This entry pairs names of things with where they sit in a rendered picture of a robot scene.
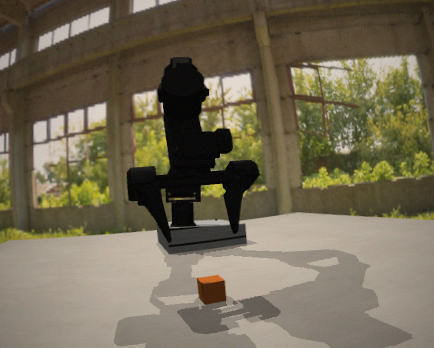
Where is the orange block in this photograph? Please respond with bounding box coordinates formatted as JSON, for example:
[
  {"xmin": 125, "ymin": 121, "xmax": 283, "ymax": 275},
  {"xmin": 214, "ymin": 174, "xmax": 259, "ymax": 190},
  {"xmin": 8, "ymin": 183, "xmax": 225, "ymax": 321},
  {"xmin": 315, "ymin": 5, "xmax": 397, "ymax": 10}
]
[{"xmin": 197, "ymin": 275, "xmax": 226, "ymax": 305}]

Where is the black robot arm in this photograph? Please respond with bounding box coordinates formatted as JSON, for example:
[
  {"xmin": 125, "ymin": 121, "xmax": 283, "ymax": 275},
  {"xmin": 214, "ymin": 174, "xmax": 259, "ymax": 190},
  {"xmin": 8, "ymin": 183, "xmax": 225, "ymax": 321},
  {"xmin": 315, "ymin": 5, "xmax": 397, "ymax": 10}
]
[{"xmin": 158, "ymin": 57, "xmax": 233, "ymax": 227}]

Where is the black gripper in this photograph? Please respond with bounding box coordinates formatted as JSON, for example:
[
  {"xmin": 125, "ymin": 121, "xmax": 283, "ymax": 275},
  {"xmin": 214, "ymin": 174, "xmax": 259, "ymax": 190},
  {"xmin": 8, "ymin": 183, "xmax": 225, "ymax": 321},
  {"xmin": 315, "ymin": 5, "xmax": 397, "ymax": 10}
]
[{"xmin": 127, "ymin": 128, "xmax": 260, "ymax": 243}]

